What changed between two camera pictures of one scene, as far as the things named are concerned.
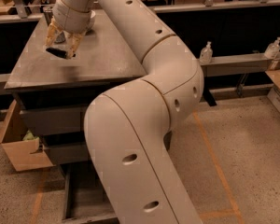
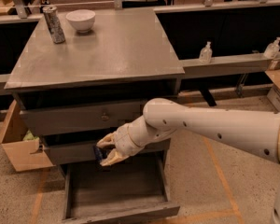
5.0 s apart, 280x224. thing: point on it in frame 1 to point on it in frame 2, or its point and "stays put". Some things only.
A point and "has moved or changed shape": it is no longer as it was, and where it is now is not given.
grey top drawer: [56, 121] stays put
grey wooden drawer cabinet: [52, 94] stays put
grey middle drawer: [67, 153] stays put
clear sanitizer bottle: [206, 54] stays put
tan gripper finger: [74, 40] to [110, 139]
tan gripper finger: [51, 35] to [113, 157]
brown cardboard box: [11, 133] stays put
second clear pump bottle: [273, 49] stays put
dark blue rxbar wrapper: [57, 52] has moved or changed shape
